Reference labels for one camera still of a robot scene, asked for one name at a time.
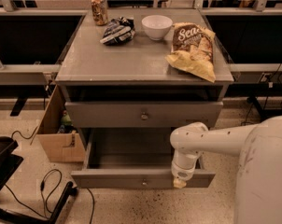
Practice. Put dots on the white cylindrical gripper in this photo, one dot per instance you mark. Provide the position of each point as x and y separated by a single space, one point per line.
181 173

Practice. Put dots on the grey top drawer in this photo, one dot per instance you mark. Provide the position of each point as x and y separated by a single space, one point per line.
142 114

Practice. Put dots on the gold soda can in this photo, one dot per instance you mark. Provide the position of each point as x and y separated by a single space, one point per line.
99 12

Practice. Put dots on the yellow sea salt chip bag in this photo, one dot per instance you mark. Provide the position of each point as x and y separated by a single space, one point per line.
192 50

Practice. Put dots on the grey drawer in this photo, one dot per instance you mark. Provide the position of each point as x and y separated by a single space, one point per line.
127 158
142 114

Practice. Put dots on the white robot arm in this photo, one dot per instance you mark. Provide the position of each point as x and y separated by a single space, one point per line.
258 196

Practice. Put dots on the green bottle in box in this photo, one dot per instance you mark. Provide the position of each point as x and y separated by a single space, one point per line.
65 119

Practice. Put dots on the white ceramic bowl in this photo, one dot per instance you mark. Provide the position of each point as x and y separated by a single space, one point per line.
156 27

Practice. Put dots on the black chair base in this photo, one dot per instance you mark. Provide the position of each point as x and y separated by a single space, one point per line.
9 163

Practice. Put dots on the grey drawer cabinet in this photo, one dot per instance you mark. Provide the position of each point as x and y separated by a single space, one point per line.
136 71

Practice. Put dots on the cardboard box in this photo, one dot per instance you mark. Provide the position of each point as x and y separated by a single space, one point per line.
59 147

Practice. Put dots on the dark crumpled snack bag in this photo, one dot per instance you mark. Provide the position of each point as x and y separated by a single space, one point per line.
118 31

